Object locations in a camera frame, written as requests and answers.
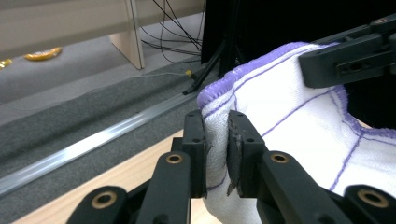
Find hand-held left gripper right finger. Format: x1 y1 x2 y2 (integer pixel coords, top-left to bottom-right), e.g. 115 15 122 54
226 109 269 199

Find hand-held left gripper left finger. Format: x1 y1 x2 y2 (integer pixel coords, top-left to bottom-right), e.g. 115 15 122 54
181 109 209 200

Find white cloth with purple lines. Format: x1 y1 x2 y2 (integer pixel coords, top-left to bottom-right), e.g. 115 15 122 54
196 41 396 224

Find dark curtain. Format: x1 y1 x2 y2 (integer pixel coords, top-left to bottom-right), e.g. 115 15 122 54
200 0 396 131

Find black metal stand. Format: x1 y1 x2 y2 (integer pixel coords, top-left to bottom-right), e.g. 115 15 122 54
181 37 231 96

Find beige wooden bench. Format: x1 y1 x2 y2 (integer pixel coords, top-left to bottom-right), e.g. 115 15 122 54
0 0 205 71

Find gold round object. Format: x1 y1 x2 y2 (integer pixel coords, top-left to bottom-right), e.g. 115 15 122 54
22 46 64 62

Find thin white floor cable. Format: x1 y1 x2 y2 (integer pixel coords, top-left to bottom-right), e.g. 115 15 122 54
135 71 189 79

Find black cable bundle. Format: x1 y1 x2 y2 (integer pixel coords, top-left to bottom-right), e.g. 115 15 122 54
139 0 207 65

